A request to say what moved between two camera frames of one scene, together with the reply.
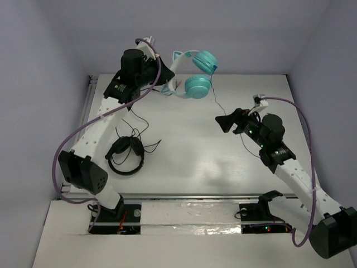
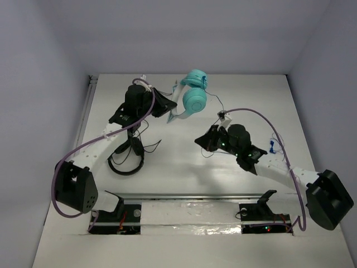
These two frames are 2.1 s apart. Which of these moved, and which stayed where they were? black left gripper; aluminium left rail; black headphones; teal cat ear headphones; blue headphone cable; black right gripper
Moved: blue headphone cable; black right gripper; black left gripper; teal cat ear headphones
Stayed: aluminium left rail; black headphones
